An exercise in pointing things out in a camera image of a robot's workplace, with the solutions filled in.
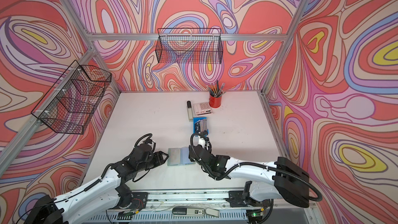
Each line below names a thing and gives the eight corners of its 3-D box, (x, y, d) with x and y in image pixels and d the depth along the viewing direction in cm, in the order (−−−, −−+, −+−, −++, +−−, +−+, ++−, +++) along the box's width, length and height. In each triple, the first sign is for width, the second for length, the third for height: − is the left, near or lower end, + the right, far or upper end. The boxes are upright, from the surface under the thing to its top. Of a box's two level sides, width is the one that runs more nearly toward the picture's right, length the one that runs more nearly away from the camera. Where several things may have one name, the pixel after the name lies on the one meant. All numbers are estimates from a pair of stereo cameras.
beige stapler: (189, 121, 102) (188, 119, 100) (186, 103, 113) (186, 100, 110) (193, 121, 103) (193, 118, 100) (191, 103, 113) (190, 100, 111)
